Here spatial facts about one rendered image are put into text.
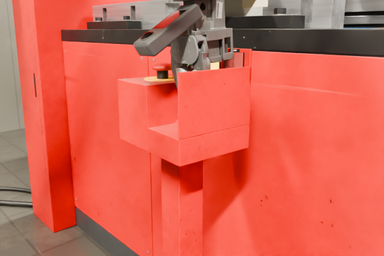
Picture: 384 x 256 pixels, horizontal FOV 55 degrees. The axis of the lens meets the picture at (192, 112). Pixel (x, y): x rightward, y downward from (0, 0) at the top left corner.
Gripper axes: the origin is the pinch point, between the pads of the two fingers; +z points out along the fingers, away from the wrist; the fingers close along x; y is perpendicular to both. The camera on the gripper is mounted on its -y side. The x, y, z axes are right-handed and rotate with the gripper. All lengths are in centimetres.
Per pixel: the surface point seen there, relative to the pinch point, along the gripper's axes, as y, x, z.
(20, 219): -10, 126, 73
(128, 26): 25, 65, -13
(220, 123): 2.2, -5.0, 1.6
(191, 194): 0.1, 2.1, 16.8
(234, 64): 9.4, -1.3, -7.2
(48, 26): 11, 104, -15
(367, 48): 23.8, -18.5, -9.0
